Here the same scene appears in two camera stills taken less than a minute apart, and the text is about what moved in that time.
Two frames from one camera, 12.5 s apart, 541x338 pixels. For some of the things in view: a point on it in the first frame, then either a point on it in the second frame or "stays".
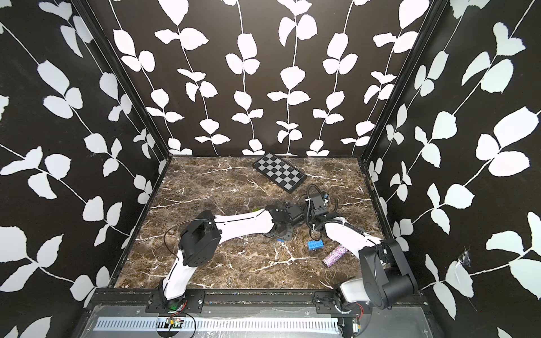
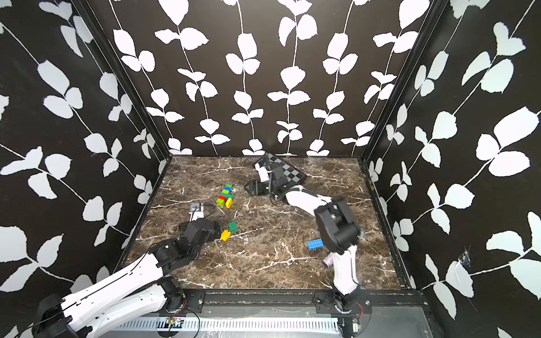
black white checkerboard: x=280 y=171 stays
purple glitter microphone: x=334 y=255 stays
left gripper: x=289 y=237 → x=214 y=234
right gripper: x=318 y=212 → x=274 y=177
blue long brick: x=312 y=245 stays
